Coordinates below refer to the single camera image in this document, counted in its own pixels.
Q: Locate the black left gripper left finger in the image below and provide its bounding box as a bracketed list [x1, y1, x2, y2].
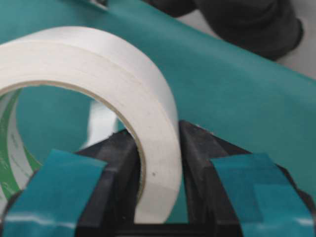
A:
[0, 130, 140, 237]

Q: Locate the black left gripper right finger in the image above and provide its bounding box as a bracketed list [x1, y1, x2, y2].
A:
[179, 120, 316, 237]

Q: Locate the white duct tape roll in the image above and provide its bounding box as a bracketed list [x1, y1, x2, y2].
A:
[0, 26, 182, 223]

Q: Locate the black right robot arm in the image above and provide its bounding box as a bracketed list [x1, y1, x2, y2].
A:
[147, 0, 304, 60]

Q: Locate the green table cloth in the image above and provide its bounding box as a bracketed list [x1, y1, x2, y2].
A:
[0, 0, 316, 225]

